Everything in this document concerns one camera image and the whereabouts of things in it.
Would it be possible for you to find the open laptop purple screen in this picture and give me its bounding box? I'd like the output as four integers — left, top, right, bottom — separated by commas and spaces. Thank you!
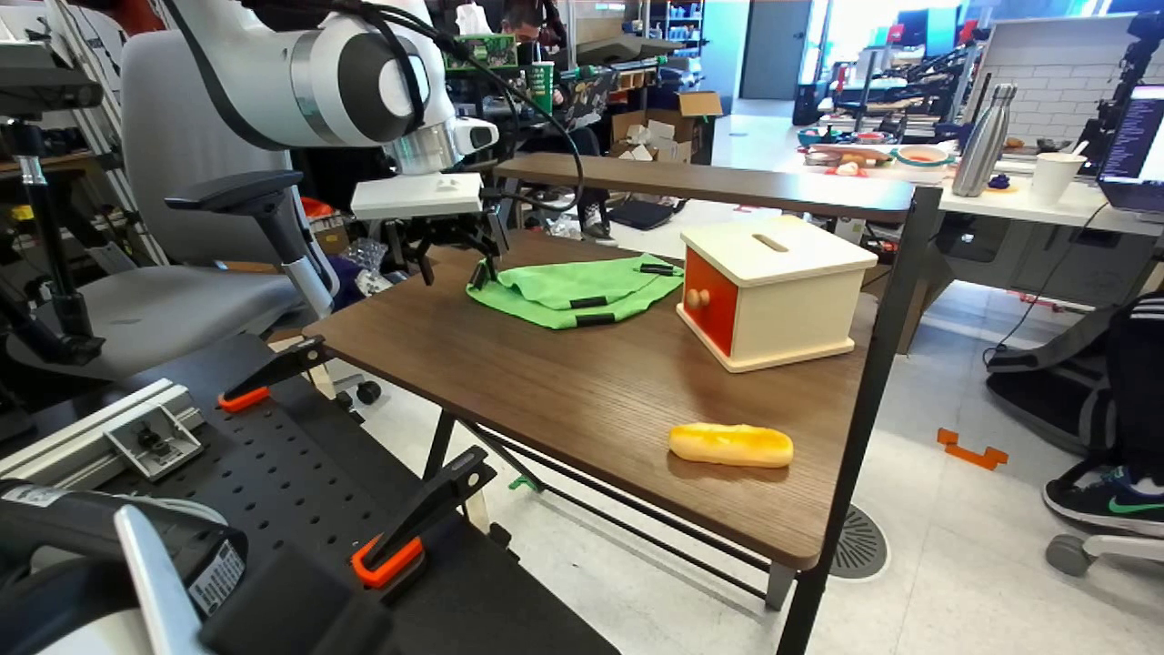
1096, 83, 1164, 214

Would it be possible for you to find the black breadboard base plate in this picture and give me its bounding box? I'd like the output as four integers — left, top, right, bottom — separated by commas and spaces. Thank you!
127, 335, 618, 655

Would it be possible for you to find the white paper cup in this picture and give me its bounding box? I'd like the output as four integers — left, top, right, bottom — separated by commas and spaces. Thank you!
1030, 152, 1080, 203

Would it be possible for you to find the white wrist camera plate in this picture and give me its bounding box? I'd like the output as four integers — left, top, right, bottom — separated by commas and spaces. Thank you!
351, 175, 483, 223

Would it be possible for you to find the grey office chair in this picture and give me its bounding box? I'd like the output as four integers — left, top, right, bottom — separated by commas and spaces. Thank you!
69, 29, 337, 377

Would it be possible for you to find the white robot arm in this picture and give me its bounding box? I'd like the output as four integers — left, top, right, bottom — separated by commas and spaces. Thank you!
160, 0, 506, 284

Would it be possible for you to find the wooden box with red drawer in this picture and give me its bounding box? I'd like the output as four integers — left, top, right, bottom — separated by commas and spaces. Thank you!
676, 217, 876, 370

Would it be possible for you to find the black clamp orange handle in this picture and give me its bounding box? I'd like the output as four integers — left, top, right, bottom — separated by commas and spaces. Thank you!
214, 337, 327, 414
349, 448, 495, 595

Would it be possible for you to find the yellow bread roll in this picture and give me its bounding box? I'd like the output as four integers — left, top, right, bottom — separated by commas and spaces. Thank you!
670, 424, 795, 470

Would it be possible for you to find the green cloth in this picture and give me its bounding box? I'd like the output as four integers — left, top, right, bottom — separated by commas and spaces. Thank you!
465, 254, 683, 330

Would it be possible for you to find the grey back desk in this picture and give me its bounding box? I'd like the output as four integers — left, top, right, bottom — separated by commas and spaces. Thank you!
801, 142, 1164, 236

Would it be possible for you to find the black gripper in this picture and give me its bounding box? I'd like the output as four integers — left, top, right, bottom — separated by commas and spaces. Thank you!
390, 214, 509, 289

